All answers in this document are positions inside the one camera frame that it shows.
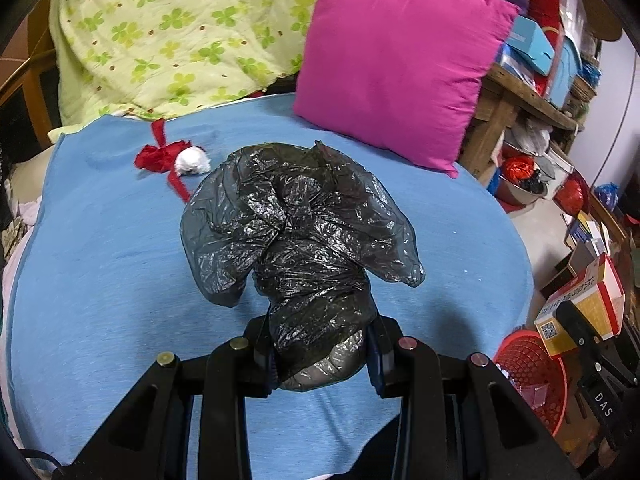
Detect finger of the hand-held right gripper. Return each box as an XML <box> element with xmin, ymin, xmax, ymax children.
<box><xmin>556</xmin><ymin>301</ymin><xmax>610</xmax><ymax>357</ymax></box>

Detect red tied plastic bag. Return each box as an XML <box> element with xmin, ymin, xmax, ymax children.
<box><xmin>133</xmin><ymin>119</ymin><xmax>208</xmax><ymax>204</ymax></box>

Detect magenta pillow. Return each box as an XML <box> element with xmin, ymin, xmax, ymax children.
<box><xmin>292</xmin><ymin>0</ymin><xmax>522</xmax><ymax>180</ymax></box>

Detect wooden shelf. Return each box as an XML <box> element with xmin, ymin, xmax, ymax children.
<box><xmin>457</xmin><ymin>62</ymin><xmax>587</xmax><ymax>182</ymax></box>

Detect blue plastic bag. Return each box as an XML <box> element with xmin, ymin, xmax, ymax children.
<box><xmin>594</xmin><ymin>183</ymin><xmax>622</xmax><ymax>209</ymax></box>

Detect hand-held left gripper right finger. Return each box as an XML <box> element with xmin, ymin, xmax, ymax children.
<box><xmin>367</xmin><ymin>315</ymin><xmax>581</xmax><ymax>480</ymax></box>

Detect black cable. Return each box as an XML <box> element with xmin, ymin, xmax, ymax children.
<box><xmin>19</xmin><ymin>446</ymin><xmax>68</xmax><ymax>477</ymax></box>

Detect clear plastic packaging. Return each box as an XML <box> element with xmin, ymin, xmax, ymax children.
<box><xmin>516</xmin><ymin>382</ymin><xmax>549</xmax><ymax>412</ymax></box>

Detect red plastic basket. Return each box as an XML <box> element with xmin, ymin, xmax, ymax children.
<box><xmin>492</xmin><ymin>329</ymin><xmax>569</xmax><ymax>437</ymax></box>

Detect red gift box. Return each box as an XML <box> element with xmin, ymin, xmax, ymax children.
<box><xmin>526</xmin><ymin>0</ymin><xmax>567</xmax><ymax>47</ymax></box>

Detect black plastic bag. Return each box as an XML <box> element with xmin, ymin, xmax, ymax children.
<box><xmin>180</xmin><ymin>140</ymin><xmax>426</xmax><ymax>394</ymax></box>

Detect metal bowl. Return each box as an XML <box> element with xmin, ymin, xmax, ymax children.
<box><xmin>499</xmin><ymin>160</ymin><xmax>549</xmax><ymax>207</ymax></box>

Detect stack of cardboard boxes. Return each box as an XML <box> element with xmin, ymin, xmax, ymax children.
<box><xmin>564</xmin><ymin>209</ymin><xmax>628</xmax><ymax>263</ymax></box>

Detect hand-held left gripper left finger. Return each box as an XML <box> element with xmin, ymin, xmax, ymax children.
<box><xmin>52</xmin><ymin>316</ymin><xmax>276</xmax><ymax>480</ymax></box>

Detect blue cardboard box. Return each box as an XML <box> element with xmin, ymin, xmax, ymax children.
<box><xmin>507</xmin><ymin>14</ymin><xmax>557</xmax><ymax>73</ymax></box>

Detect orange and white medicine box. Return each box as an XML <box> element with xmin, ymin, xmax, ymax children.
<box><xmin>533</xmin><ymin>252</ymin><xmax>627</xmax><ymax>360</ymax></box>

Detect green floral quilt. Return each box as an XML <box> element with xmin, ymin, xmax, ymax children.
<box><xmin>48</xmin><ymin>0</ymin><xmax>464</xmax><ymax>127</ymax></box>

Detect white plastic wad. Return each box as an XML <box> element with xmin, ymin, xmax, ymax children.
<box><xmin>173</xmin><ymin>147</ymin><xmax>212</xmax><ymax>177</ymax></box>

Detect blue blanket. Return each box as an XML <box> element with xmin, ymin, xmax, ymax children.
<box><xmin>7</xmin><ymin>92</ymin><xmax>534</xmax><ymax>480</ymax></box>

